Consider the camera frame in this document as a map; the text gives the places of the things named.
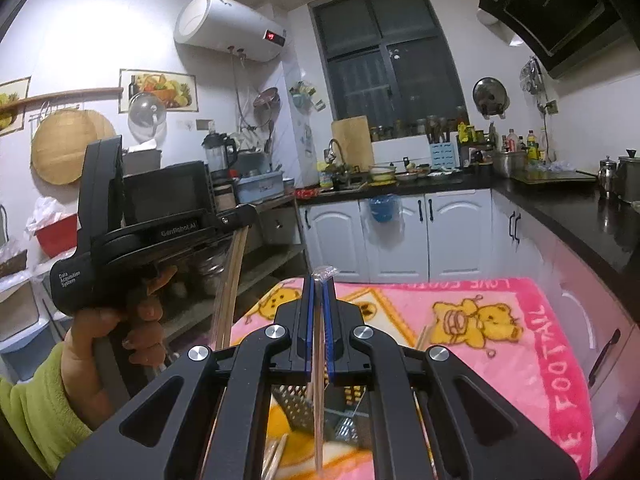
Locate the wooden cutting board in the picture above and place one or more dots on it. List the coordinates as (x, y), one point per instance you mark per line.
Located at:
(353, 135)

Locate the green sleeve forearm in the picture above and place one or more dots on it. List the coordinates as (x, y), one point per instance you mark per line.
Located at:
(39, 428)

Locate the blue hanging bag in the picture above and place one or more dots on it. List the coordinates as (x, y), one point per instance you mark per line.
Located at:
(384, 208)

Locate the dark kitchen window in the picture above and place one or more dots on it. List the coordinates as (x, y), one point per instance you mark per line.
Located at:
(387, 60)

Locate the black blender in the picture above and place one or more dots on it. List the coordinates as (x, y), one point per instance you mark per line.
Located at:
(221, 154)

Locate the steel kettle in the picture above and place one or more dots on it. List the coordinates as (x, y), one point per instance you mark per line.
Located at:
(627, 177)

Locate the black range hood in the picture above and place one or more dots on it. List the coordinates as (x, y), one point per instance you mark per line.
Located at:
(566, 33)

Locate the white water heater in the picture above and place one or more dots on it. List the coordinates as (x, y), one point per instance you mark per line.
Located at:
(231, 27)

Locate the fruit picture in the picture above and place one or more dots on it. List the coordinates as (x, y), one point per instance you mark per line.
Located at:
(177, 91)

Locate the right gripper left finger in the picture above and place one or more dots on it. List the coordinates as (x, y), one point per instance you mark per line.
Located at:
(205, 417)

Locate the glass pot lid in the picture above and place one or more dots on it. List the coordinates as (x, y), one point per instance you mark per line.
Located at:
(146, 117)

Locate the black microwave oven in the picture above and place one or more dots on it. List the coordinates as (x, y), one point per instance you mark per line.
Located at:
(166, 191)

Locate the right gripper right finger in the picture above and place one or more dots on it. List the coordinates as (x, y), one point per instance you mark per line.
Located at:
(432, 416)

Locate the dark green utensil basket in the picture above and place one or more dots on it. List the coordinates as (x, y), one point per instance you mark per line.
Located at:
(346, 416)

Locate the chopstick pair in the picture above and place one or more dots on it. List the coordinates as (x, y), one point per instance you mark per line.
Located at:
(272, 456)
(224, 303)
(320, 278)

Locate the hanging pot lid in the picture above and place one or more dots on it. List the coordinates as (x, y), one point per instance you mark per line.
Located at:
(490, 97)

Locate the person left hand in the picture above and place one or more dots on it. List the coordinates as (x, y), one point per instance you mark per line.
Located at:
(80, 377)

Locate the steel pot on counter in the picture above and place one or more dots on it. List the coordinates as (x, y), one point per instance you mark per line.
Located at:
(506, 164)

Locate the blue dish tray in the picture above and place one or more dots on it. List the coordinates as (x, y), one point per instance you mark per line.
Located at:
(257, 188)

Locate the small steel teapot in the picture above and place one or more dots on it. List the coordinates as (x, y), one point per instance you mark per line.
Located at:
(606, 175)

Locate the red plastic basin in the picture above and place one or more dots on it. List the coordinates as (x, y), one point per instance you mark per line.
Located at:
(59, 236)

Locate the round bamboo tray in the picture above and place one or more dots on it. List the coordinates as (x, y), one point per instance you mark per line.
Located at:
(60, 141)

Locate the blue knife block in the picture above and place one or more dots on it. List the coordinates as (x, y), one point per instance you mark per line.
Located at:
(444, 155)

